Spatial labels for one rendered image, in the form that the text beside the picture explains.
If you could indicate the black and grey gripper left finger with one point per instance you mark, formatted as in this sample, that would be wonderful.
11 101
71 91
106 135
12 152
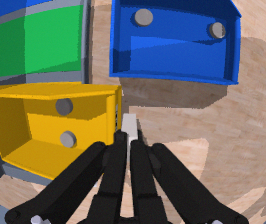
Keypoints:
58 201

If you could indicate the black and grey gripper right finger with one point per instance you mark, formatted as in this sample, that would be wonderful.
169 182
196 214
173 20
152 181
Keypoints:
192 200

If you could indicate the yellow bin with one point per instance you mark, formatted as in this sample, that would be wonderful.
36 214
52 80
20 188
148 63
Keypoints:
30 128

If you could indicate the blue bin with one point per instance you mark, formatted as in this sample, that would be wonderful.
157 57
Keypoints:
177 42

